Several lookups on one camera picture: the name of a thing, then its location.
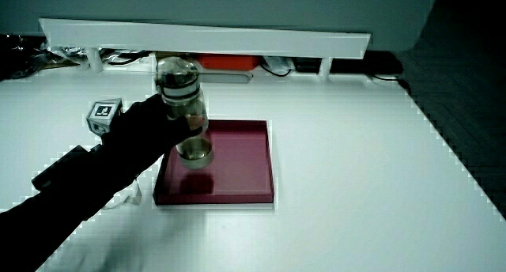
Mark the person's right hand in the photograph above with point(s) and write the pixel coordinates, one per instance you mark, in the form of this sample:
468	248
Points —
138	133

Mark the clear glass bottle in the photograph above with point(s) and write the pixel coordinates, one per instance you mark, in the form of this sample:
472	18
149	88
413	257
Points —
180	86

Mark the person's right forearm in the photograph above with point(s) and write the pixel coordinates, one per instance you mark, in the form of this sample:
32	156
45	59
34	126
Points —
59	201

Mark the grey flat bar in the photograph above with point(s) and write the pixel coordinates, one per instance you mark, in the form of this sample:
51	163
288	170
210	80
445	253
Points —
229	77

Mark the dark red tray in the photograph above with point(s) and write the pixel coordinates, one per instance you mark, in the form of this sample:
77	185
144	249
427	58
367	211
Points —
245	165

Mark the white shelf riser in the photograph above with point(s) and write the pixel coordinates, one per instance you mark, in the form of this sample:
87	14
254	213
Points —
197	38

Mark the orange box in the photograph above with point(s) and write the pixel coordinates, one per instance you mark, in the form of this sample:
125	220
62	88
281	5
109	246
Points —
227	61

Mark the dark clutter pile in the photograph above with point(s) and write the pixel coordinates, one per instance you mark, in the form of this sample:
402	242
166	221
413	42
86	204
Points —
20	56

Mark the white plastic bag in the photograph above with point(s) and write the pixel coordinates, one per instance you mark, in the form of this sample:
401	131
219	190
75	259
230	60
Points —
278	63

